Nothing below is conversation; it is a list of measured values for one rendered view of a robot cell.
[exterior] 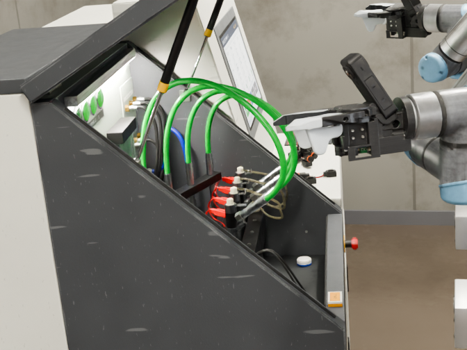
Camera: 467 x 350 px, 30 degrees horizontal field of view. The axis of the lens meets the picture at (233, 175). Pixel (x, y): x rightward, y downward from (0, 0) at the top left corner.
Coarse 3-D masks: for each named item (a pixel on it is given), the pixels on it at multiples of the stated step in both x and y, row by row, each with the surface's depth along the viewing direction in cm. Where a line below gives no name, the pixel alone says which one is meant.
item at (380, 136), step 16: (336, 112) 136; (368, 112) 135; (400, 112) 138; (352, 128) 136; (368, 128) 135; (384, 128) 138; (400, 128) 138; (336, 144) 141; (352, 144) 136; (368, 144) 136; (384, 144) 138; (400, 144) 138; (352, 160) 135
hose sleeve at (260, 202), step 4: (264, 196) 191; (260, 200) 191; (264, 200) 190; (252, 204) 193; (256, 204) 192; (260, 204) 191; (264, 204) 191; (244, 208) 195; (248, 208) 193; (252, 208) 193; (256, 208) 192; (240, 212) 195; (244, 212) 194; (248, 212) 194; (252, 212) 194; (244, 216) 194
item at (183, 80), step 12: (180, 84) 193; (204, 84) 189; (216, 84) 188; (156, 96) 196; (240, 96) 186; (252, 108) 185; (144, 120) 200; (264, 120) 185; (144, 132) 202; (276, 144) 185; (144, 156) 204; (276, 192) 189
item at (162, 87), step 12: (192, 0) 159; (192, 12) 160; (180, 24) 161; (180, 36) 161; (180, 48) 162; (168, 60) 163; (168, 72) 164; (168, 84) 165; (156, 108) 168; (144, 144) 171
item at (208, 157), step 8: (224, 96) 222; (216, 104) 223; (208, 120) 225; (208, 128) 225; (208, 136) 226; (208, 144) 227; (208, 152) 228; (208, 160) 228; (288, 160) 226; (208, 168) 229; (264, 176) 229; (272, 176) 228; (256, 184) 229
